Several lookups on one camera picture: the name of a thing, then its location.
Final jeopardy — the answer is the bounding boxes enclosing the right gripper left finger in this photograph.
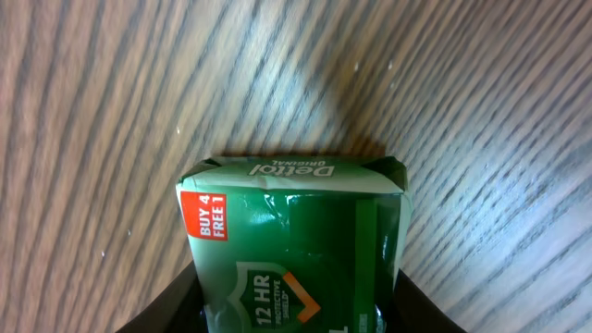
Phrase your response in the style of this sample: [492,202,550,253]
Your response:
[117,263,206,333]

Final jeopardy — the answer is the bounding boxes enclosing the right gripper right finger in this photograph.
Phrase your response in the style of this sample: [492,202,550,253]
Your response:
[386,270,466,333]

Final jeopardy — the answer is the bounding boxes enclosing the green Dettol soap bar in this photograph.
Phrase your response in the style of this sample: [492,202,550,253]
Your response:
[176,156,413,333]

